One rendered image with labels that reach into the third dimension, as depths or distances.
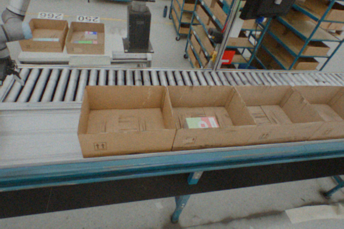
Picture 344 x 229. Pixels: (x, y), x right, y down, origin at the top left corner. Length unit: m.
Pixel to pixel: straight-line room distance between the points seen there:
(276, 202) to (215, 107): 1.20
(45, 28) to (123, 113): 1.35
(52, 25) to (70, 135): 1.35
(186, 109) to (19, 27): 0.98
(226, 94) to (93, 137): 0.76
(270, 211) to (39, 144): 1.79
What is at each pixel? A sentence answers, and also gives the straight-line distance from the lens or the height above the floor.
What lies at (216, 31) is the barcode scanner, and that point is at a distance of 1.72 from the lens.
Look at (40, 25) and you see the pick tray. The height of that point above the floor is 0.79.
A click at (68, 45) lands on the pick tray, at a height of 0.83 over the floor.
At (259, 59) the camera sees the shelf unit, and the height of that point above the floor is 0.34.
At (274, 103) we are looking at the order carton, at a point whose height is 0.90.
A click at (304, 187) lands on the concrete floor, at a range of 2.47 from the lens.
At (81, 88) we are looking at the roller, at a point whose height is 0.75.
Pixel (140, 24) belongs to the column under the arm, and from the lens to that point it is 1.82.
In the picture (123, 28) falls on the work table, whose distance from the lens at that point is 2.29.
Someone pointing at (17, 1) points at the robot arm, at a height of 1.23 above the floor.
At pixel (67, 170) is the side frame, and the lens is 0.96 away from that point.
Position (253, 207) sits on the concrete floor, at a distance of 2.09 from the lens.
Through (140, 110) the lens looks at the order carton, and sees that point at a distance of 1.17.
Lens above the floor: 1.73
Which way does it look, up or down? 42 degrees down
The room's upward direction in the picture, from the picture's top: 12 degrees clockwise
